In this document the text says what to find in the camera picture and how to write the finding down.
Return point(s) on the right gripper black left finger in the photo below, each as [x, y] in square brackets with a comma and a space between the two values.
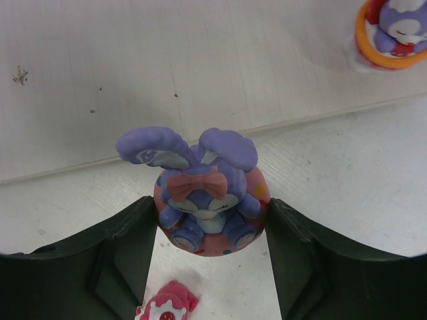
[98, 273]

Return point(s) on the pink bear with strawberry hat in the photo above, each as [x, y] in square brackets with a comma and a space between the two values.
[174, 301]

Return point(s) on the purple bunny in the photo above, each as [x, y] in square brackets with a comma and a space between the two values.
[388, 36]
[211, 198]

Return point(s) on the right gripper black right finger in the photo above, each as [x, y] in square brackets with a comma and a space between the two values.
[321, 274]

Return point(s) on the white wooden two-tier shelf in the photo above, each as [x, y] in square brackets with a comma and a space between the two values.
[75, 75]

